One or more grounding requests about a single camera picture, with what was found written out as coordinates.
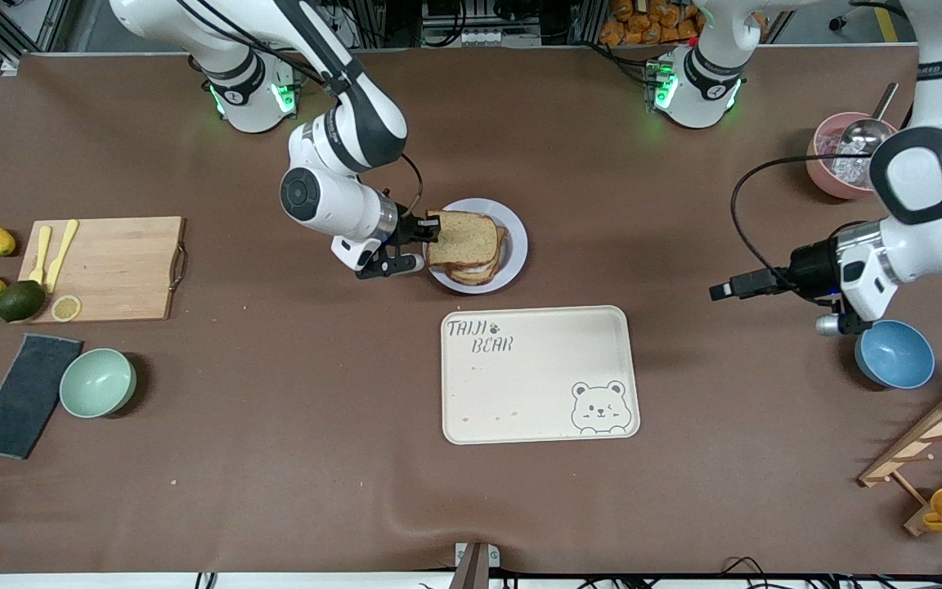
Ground brown table cover sheet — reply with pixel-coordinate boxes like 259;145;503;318
0;45;942;575

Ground pink bowl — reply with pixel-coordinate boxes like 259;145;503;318
805;112;901;200

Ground yellow plastic fork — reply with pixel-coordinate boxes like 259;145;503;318
28;226;53;286

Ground cream tray with bear print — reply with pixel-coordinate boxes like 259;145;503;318
440;305;641;446

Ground green avocado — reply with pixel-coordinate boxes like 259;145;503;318
0;280;47;323

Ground metal scoop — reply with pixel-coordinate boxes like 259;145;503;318
832;83;899;177

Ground mint green bowl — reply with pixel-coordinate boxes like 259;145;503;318
60;348;137;419

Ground white round plate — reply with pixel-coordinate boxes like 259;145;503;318
423;198;529;295

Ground clear ice cubes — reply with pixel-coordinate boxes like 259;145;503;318
817;131;877;185

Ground orange snack bags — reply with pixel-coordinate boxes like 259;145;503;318
599;0;713;46

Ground toast bread slice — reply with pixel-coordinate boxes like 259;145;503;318
426;210;501;271

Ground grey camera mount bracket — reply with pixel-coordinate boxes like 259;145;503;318
448;542;500;589

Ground toast with fried egg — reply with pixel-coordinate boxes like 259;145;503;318
445;225;509;286

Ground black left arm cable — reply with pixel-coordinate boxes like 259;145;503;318
731;155;877;283

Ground yellow plastic knife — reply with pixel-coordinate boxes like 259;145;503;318
45;219;79;294

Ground wooden rack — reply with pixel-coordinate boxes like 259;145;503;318
858;376;942;537

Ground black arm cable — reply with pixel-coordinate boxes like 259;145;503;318
177;0;424;218
731;155;877;283

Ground blue bowl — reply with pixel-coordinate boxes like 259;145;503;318
854;319;936;390

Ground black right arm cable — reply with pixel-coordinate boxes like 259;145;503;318
177;0;424;218

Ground dark grey cloth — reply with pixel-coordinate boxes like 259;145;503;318
0;334;83;461

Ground wooden cutting board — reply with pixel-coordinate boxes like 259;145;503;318
17;216;188;325

